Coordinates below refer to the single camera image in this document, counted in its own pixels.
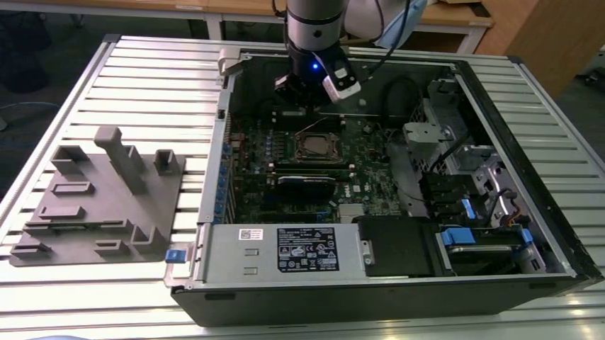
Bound silver CPU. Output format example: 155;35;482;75
303;136;335;156

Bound CPU socket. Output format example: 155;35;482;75
291;131;347;164

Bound black RAM slot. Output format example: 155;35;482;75
274;159;348;168

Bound metal drive cage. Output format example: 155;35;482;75
409;78;481;178

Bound black graphics card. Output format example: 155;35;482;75
276;174;338;209

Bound green motherboard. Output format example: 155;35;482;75
224;108;429;226

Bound silver chipset heatsink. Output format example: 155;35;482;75
336;203;368;217

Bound wooden desk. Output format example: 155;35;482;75
0;0;497;54

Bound black label sticker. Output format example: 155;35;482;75
275;227;338;273

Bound grey power supply unit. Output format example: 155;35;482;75
198;222;368;284

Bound wooden cabinet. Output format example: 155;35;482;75
474;0;605;98

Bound hard disk in blue carrier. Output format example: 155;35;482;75
437;226;533;276

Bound grey parts rack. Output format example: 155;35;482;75
8;126;188;267

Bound black chair base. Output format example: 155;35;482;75
573;49;605;86

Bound black PC case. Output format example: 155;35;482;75
163;47;605;329

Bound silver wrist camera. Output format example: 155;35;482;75
322;59;363;104

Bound grey case handle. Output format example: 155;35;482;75
216;47;244;77

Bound silver metal bracket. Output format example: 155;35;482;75
401;121;453;159

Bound thin black cable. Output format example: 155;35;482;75
429;136;470;180

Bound coloured power wires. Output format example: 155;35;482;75
503;208;530;230

